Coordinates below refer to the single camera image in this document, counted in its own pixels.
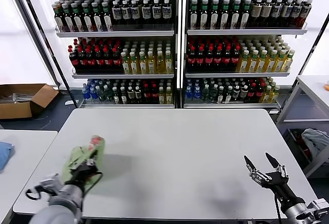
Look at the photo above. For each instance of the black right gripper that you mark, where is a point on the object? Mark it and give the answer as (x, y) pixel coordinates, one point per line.
(281, 186)

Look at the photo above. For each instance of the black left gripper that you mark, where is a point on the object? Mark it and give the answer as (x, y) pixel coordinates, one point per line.
(84, 174)

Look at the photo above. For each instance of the green t-shirt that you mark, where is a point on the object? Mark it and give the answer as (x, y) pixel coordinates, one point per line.
(77, 157)

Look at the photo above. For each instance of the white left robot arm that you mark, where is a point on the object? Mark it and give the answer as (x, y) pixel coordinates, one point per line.
(64, 198)

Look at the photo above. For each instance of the light blue clothes pile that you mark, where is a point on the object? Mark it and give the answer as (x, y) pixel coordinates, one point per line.
(316, 139)

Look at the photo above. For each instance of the red bag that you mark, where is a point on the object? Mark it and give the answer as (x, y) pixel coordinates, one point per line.
(306, 146)

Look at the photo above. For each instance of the white paper scrap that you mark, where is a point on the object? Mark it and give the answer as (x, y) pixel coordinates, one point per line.
(68, 103)

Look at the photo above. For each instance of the blue water bottle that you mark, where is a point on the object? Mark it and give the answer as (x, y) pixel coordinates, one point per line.
(197, 93)
(189, 93)
(87, 93)
(94, 94)

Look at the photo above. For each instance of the yellow juice bottle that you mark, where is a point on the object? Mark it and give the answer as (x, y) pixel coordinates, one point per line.
(268, 95)
(169, 65)
(169, 96)
(143, 65)
(263, 64)
(254, 64)
(245, 64)
(126, 65)
(276, 95)
(162, 96)
(272, 64)
(281, 64)
(160, 65)
(289, 63)
(134, 65)
(152, 65)

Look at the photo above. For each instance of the red cap cola bottle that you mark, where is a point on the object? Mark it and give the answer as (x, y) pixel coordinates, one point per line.
(73, 61)
(147, 95)
(192, 60)
(227, 60)
(210, 60)
(117, 61)
(99, 61)
(155, 95)
(90, 61)
(252, 93)
(236, 60)
(218, 60)
(260, 93)
(82, 61)
(108, 61)
(201, 60)

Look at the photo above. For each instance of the white cap dark bottle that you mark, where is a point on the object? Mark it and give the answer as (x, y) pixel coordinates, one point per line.
(138, 95)
(237, 93)
(131, 95)
(244, 93)
(116, 96)
(124, 96)
(229, 95)

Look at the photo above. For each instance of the blue folded cloth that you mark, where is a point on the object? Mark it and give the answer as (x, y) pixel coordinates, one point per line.
(5, 156)

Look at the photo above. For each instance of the brown cardboard box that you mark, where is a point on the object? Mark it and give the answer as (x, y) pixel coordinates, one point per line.
(38, 98)

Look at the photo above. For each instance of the metal rods bundle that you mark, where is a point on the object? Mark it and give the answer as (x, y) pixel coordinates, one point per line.
(20, 97)

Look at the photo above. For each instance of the grey metal side table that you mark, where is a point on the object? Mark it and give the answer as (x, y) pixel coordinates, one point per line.
(311, 88)

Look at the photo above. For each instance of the thin black upright pole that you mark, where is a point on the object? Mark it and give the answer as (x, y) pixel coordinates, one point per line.
(56, 55)

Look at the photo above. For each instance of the dark grey window pillar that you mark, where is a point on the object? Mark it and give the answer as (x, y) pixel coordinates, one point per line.
(35, 32)
(315, 44)

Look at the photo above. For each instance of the grey metal bottle shelf unit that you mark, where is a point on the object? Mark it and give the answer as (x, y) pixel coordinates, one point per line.
(116, 33)
(244, 32)

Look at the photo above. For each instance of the green cap tea bottle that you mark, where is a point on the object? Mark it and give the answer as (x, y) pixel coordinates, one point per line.
(77, 20)
(69, 20)
(236, 16)
(215, 16)
(246, 16)
(98, 20)
(107, 20)
(194, 16)
(204, 16)
(59, 19)
(88, 20)
(226, 16)

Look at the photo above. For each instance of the blue label dark bottle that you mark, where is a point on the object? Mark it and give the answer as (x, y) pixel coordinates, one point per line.
(135, 12)
(146, 12)
(288, 11)
(157, 12)
(116, 12)
(126, 12)
(297, 11)
(277, 11)
(167, 12)

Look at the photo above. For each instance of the beige label dark bottle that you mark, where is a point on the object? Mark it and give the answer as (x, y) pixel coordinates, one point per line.
(268, 11)
(257, 11)

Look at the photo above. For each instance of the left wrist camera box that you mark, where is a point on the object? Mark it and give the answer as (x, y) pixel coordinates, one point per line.
(50, 183)

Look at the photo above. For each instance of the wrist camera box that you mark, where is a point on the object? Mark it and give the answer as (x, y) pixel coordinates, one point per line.
(50, 183)
(320, 204)

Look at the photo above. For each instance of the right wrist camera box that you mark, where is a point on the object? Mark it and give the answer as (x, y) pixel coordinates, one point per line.
(320, 204)

